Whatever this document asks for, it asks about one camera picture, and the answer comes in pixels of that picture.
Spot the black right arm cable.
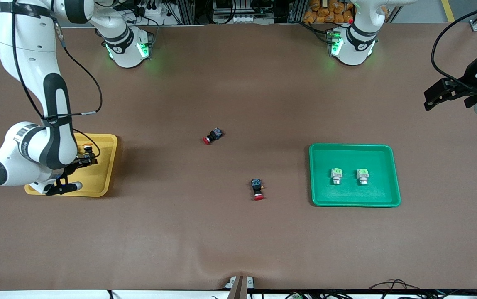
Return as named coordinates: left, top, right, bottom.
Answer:
left=12, top=12, right=103, bottom=158

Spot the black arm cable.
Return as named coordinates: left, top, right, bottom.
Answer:
left=431, top=2, right=477, bottom=94
left=12, top=12, right=103, bottom=158

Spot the red push button switch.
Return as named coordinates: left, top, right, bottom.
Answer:
left=202, top=127, right=225, bottom=146
left=250, top=179, right=265, bottom=201

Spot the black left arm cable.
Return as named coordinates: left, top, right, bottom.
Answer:
left=431, top=2, right=477, bottom=94

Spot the yellow floor tape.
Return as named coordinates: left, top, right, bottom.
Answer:
left=441, top=0, right=457, bottom=22

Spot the black cable bundle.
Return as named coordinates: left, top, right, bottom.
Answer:
left=367, top=279, right=434, bottom=299

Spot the orange snack bag pile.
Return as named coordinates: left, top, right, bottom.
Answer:
left=303, top=0, right=354, bottom=24

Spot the green plastic tray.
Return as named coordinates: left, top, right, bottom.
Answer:
left=308, top=143, right=401, bottom=208

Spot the white power strip with plugs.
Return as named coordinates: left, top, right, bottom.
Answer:
left=132, top=0, right=170, bottom=20

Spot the yellow plastic tray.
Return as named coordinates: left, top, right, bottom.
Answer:
left=24, top=132, right=118, bottom=197

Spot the brown table mat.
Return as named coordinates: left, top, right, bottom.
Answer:
left=0, top=23, right=477, bottom=291

